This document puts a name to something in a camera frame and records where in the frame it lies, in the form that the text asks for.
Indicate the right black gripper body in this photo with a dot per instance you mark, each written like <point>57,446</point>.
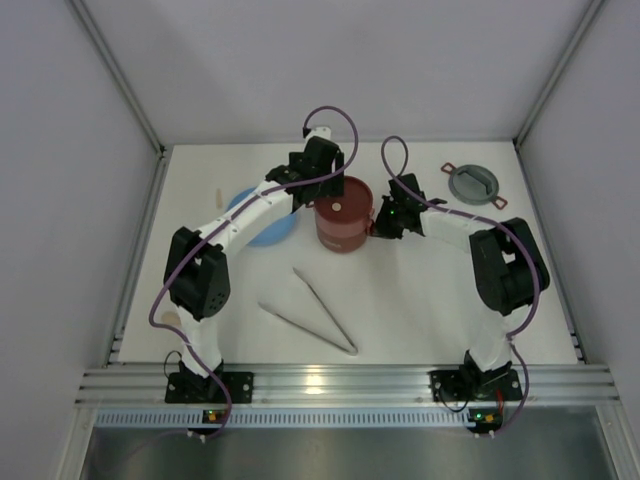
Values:
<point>382,220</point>

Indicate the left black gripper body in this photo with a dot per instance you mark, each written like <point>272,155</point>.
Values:
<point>329,181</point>

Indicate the dark red lid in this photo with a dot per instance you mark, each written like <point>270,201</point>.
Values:
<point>354,207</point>

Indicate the pink lunch container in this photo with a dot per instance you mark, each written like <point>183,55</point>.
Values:
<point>342,229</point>

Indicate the dark red lunch container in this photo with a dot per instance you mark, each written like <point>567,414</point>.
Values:
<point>340,242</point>

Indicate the metal tongs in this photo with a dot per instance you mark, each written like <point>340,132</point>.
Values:
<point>308,313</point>

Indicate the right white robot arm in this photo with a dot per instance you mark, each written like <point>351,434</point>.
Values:
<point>508,270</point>

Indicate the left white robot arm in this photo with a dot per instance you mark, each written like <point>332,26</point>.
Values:
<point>197,279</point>

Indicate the grey top lid with clasps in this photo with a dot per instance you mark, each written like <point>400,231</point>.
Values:
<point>474,185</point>

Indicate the blue plate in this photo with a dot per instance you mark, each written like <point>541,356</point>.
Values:
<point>274,233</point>

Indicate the wooden spoon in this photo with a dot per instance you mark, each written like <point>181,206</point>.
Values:
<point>170,318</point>

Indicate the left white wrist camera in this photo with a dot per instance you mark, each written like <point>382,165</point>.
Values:
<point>320,131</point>

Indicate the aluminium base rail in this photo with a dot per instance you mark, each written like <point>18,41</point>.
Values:
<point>334,396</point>

